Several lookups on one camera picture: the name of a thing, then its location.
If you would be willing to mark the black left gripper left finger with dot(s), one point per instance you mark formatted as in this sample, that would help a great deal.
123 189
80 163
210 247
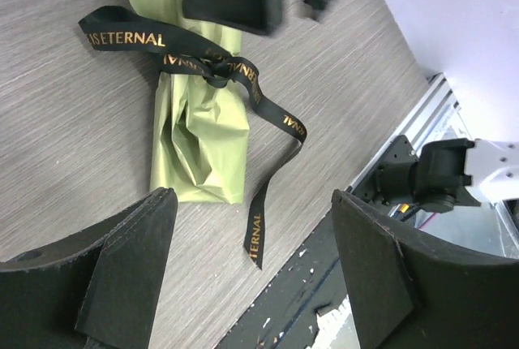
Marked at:
97 288

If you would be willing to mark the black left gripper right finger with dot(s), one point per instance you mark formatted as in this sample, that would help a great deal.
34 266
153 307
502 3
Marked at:
409 289

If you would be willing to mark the black ribbon gold lettering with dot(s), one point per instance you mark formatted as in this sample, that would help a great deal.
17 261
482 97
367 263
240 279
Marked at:
178 50

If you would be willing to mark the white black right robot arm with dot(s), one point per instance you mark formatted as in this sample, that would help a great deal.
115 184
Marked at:
446 174

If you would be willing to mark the aluminium front rail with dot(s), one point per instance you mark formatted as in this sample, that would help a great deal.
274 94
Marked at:
435 117

